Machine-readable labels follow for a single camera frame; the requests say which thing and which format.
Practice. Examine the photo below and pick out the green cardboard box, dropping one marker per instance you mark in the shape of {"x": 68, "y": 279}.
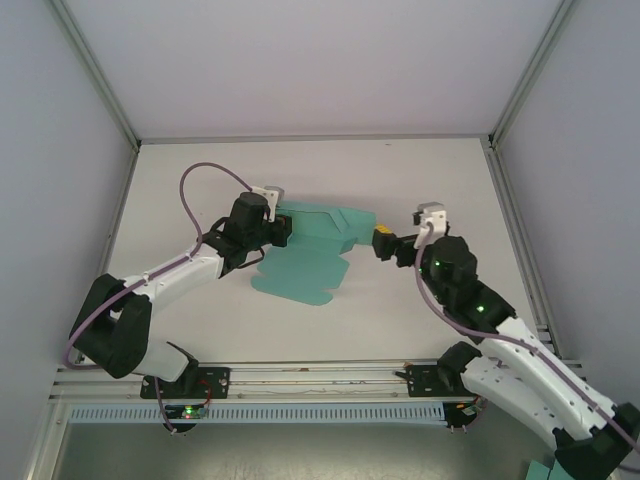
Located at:
{"x": 300, "y": 272}

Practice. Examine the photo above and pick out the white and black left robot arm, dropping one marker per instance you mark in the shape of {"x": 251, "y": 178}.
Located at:
{"x": 170, "y": 275}

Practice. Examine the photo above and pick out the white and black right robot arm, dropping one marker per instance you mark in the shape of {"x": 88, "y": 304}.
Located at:
{"x": 525, "y": 365}

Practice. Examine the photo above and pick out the small circuit board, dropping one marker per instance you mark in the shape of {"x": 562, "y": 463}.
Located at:
{"x": 470, "y": 409}

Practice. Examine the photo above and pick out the black round base disc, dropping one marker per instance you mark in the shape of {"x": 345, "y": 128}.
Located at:
{"x": 460, "y": 425}
{"x": 180, "y": 429}

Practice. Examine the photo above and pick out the circuit board with green light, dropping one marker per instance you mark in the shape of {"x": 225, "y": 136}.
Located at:
{"x": 187, "y": 412}

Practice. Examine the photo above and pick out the small green block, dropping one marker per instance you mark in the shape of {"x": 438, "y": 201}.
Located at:
{"x": 537, "y": 472}

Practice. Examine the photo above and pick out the aluminium side rail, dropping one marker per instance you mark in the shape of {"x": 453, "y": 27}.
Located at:
{"x": 117, "y": 220}
{"x": 525, "y": 250}

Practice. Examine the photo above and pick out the black right mount plate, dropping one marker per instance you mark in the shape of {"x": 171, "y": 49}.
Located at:
{"x": 422, "y": 382}

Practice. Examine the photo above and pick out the black mount plate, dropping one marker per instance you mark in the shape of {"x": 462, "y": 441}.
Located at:
{"x": 422, "y": 382}
{"x": 215, "y": 382}

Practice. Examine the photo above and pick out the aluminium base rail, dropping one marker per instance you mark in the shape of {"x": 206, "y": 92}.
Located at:
{"x": 320, "y": 382}

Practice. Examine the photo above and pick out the black left mount plate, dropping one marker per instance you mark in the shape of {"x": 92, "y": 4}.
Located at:
{"x": 215, "y": 382}

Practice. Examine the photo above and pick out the aluminium frame post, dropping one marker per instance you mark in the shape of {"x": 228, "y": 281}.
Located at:
{"x": 97, "y": 72}
{"x": 530, "y": 72}

